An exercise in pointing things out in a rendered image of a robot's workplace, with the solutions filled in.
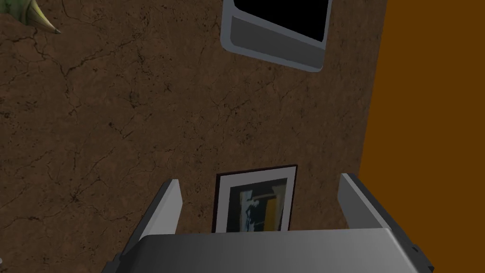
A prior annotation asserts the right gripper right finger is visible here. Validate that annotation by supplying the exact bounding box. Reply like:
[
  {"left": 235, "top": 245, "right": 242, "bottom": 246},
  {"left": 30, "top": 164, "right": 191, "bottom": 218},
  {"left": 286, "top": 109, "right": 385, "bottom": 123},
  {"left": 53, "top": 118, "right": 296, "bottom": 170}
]
[{"left": 337, "top": 173, "right": 410, "bottom": 243}]

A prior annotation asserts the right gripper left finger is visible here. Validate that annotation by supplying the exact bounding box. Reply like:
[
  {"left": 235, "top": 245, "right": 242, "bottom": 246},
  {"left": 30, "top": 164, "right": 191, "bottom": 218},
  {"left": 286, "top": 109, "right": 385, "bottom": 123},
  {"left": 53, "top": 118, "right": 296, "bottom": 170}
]
[{"left": 120, "top": 179, "right": 183, "bottom": 261}]

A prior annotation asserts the framed picture with white mat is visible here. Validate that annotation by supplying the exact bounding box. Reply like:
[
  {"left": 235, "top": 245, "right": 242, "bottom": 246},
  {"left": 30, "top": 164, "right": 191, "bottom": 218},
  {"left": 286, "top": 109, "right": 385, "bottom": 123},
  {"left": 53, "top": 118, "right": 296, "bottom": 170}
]
[{"left": 211, "top": 164, "right": 298, "bottom": 234}]

